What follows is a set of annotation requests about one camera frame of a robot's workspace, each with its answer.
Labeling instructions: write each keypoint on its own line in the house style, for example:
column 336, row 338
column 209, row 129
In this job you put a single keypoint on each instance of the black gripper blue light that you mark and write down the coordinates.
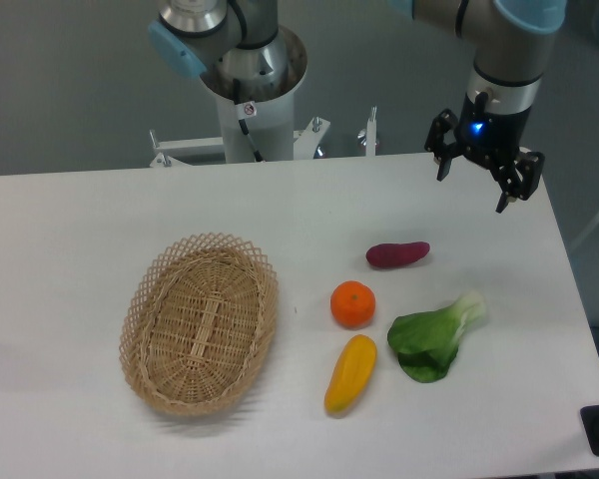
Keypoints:
column 491, row 141

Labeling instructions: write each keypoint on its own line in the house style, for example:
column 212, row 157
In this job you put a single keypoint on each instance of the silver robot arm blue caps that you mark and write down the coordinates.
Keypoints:
column 513, row 41

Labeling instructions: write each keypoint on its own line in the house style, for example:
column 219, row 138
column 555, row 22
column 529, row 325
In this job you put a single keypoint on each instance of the purple sweet potato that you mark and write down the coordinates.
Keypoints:
column 392, row 255

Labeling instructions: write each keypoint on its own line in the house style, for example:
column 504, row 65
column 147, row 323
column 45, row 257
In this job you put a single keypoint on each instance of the green bok choy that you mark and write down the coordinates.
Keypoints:
column 426, row 343

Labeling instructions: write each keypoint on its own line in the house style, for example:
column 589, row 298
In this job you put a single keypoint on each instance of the orange mandarin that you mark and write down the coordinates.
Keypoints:
column 352, row 304

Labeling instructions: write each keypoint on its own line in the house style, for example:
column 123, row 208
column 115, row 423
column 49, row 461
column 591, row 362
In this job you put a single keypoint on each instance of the yellow mango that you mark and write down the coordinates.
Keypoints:
column 351, row 375

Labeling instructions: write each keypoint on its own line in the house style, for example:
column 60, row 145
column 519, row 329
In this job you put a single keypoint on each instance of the woven wicker basket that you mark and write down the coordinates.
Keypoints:
column 200, row 325

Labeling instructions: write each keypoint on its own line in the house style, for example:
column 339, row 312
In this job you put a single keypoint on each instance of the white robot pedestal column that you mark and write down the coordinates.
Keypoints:
column 255, row 89

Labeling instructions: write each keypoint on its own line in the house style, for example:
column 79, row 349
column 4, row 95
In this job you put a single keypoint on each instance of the white metal base frame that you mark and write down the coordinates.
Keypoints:
column 305, row 145

